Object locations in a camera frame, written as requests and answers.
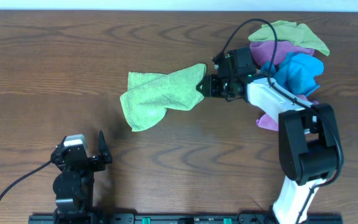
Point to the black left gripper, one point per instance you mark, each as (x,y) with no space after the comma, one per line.
(89,159)

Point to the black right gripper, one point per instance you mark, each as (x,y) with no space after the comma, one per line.
(213,86)

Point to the light green microfiber cloth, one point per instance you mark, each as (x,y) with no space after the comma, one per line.
(150,95)

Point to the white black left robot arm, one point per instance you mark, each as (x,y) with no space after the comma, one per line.
(74,186)

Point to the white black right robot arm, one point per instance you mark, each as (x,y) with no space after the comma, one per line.
(309,149)

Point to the purple microfiber cloth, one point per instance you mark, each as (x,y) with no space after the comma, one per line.
(266,122)
(262,51)

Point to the olive green microfiber cloth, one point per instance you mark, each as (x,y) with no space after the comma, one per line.
(298,34)

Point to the blue microfiber cloth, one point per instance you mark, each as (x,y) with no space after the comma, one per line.
(297,72)

